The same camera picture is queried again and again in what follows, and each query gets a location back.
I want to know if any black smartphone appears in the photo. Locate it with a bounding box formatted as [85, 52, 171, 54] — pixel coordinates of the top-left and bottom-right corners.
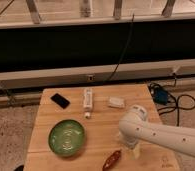
[51, 93, 70, 109]

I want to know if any white tube with cap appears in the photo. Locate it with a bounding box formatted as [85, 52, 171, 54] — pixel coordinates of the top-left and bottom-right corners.
[83, 88, 93, 119]

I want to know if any black hanging cable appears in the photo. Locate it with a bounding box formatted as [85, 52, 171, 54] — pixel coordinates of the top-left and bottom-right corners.
[105, 13, 136, 83]

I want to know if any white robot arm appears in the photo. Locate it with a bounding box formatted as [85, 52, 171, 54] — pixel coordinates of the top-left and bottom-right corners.
[119, 105, 195, 157]

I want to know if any green ceramic bowl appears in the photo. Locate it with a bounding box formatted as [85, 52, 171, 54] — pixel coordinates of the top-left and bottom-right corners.
[48, 119, 86, 157]

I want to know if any blue power adapter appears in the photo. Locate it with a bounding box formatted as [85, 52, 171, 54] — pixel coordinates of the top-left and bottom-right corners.
[153, 90, 168, 105]

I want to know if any red chili pepper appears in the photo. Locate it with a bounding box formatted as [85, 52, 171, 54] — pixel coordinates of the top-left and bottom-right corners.
[102, 150, 121, 171]

